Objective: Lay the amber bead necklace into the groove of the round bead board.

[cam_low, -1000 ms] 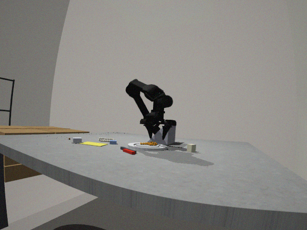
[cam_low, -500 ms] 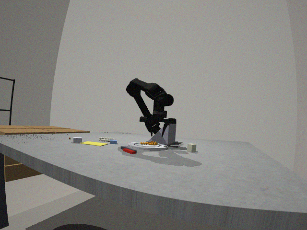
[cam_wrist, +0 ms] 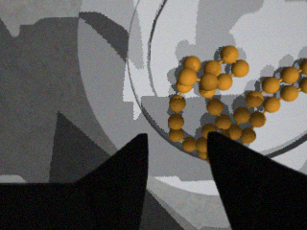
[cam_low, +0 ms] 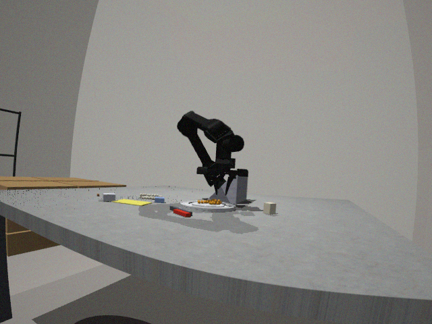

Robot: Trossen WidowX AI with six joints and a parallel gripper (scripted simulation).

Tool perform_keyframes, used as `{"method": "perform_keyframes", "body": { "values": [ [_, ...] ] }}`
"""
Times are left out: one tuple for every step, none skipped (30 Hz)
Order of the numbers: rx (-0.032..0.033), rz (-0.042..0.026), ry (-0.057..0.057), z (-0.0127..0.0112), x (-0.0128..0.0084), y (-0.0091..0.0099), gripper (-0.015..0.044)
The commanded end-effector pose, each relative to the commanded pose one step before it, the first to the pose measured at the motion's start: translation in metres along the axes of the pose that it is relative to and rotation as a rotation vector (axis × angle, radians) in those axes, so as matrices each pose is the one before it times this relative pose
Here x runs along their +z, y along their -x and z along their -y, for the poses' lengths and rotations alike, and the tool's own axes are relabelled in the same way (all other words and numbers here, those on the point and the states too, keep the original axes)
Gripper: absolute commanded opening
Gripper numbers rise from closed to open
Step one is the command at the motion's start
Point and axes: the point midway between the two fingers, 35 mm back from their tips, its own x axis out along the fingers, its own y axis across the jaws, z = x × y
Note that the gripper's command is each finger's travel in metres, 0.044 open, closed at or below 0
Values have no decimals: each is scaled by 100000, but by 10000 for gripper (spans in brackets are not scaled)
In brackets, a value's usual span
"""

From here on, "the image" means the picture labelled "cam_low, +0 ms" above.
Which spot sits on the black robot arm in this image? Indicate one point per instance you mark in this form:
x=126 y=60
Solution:
x=216 y=131

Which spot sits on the cream cube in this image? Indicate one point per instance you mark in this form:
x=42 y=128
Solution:
x=269 y=208

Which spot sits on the yellow flat rectangular sheet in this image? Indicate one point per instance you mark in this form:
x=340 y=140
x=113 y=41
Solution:
x=132 y=202

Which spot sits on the small blue block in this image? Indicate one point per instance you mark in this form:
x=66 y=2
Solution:
x=159 y=199

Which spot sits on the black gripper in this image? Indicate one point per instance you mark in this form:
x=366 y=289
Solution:
x=232 y=173

